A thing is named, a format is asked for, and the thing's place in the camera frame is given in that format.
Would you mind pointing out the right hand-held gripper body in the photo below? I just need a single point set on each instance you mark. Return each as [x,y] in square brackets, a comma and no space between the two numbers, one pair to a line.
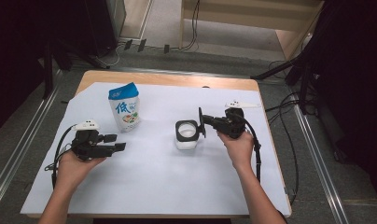
[234,124]

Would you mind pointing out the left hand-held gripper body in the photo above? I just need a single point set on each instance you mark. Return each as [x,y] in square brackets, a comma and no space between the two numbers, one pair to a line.
[88,146]

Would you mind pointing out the clear jar with black lid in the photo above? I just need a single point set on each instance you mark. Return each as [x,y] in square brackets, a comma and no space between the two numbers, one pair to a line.
[186,132]

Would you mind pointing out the blue and white pouch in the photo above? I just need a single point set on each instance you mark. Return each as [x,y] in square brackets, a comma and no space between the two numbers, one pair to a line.
[125,109]

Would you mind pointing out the person's right hand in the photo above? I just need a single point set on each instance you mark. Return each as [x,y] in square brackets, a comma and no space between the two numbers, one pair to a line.
[241,151]

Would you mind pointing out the person's left hand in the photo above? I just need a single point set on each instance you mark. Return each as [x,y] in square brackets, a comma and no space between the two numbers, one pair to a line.
[73,171]

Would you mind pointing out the black metal stand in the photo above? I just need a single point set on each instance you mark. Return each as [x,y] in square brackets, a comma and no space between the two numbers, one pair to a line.
[303,77]
[48,68]

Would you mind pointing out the small black block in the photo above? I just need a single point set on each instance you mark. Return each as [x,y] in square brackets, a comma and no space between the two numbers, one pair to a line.
[128,44]
[142,45]
[166,48]

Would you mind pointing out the wooden shelf unit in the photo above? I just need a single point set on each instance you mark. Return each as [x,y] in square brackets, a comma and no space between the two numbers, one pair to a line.
[239,18]

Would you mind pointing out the metal floor rail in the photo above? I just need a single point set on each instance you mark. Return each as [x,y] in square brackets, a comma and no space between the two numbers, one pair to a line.
[320,168]
[18,152]

